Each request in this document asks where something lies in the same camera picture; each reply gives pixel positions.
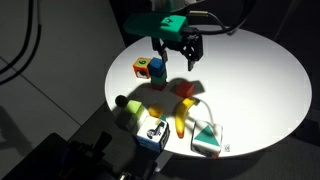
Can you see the orange block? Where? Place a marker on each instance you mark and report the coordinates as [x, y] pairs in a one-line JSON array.
[[185, 89]]

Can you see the white cube with black print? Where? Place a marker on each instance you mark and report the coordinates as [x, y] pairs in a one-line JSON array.
[[152, 133]]

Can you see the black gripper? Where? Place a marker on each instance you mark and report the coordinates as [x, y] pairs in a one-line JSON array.
[[193, 46]]

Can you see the dark red ball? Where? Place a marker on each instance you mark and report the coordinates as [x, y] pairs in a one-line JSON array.
[[121, 100]]

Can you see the yellow banana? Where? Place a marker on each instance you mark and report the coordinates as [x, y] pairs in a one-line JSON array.
[[181, 116]]

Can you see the pink block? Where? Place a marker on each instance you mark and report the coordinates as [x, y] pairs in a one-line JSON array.
[[159, 87]]

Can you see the blue block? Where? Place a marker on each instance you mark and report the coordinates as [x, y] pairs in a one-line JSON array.
[[156, 66]]

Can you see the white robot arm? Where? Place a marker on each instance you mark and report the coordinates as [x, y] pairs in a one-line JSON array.
[[160, 4]]

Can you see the orange number cube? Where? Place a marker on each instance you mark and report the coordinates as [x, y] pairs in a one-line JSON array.
[[140, 66]]

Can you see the white table leg base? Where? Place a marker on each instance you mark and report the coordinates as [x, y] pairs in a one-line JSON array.
[[163, 160]]

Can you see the white cube with teal triangle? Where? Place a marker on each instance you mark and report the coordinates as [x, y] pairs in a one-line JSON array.
[[206, 138]]

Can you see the grey white block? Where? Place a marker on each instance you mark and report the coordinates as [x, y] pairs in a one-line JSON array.
[[127, 122]]

